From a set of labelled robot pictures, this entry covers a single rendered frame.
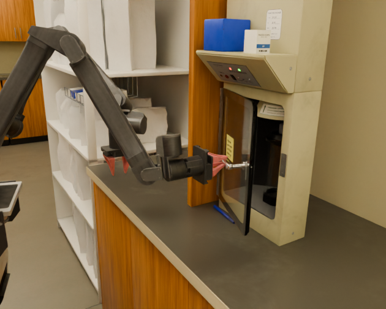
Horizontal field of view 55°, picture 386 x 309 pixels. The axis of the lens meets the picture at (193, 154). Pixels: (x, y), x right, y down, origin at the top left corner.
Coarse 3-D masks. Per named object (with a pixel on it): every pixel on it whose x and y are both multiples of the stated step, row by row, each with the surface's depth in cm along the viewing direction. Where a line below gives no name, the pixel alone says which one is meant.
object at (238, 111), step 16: (224, 96) 122; (240, 96) 106; (224, 112) 123; (240, 112) 107; (224, 128) 124; (240, 128) 107; (224, 144) 125; (240, 144) 108; (240, 160) 109; (224, 176) 126; (240, 176) 109; (224, 192) 127; (240, 192) 110; (240, 208) 111; (240, 224) 112
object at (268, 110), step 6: (264, 102) 114; (258, 108) 116; (264, 108) 114; (270, 108) 112; (276, 108) 111; (282, 108) 111; (258, 114) 115; (264, 114) 113; (270, 114) 112; (276, 114) 111; (282, 114) 110; (282, 120) 110
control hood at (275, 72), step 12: (204, 60) 117; (216, 60) 110; (228, 60) 105; (240, 60) 100; (252, 60) 95; (264, 60) 91; (276, 60) 93; (288, 60) 95; (252, 72) 101; (264, 72) 97; (276, 72) 94; (288, 72) 96; (240, 84) 114; (264, 84) 103; (276, 84) 98; (288, 84) 97
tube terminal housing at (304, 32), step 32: (256, 0) 106; (288, 0) 96; (320, 0) 95; (288, 32) 98; (320, 32) 99; (320, 64) 102; (256, 96) 112; (288, 96) 101; (320, 96) 105; (288, 128) 103; (288, 160) 105; (288, 192) 109; (256, 224) 122; (288, 224) 113
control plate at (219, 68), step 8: (216, 64) 113; (224, 64) 109; (232, 64) 105; (216, 72) 118; (224, 72) 114; (232, 72) 110; (240, 72) 106; (248, 72) 103; (232, 80) 115; (240, 80) 111; (256, 80) 104
